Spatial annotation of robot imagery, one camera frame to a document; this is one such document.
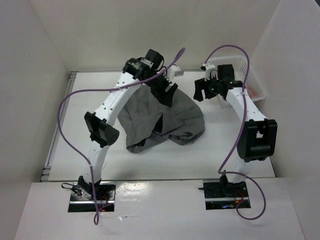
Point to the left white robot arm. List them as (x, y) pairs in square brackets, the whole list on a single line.
[(136, 73)]

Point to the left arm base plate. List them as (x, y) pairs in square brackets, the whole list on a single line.
[(80, 203)]

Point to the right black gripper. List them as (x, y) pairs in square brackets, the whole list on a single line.
[(200, 84)]

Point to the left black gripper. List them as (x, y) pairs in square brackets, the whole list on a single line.
[(166, 99)]

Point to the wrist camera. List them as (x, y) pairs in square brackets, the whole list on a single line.
[(208, 69), (173, 72)]

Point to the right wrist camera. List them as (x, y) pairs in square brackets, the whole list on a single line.
[(208, 69)]

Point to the pink skirt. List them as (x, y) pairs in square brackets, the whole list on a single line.
[(253, 94)]

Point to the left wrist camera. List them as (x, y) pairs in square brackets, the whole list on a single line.
[(173, 72)]

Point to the grey pleated skirt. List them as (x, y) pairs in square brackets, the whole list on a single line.
[(148, 123)]

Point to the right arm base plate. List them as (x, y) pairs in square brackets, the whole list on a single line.
[(219, 194)]

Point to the white plastic basket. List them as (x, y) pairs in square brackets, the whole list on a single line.
[(239, 64)]

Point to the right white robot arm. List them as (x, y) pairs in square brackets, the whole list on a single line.
[(258, 137)]

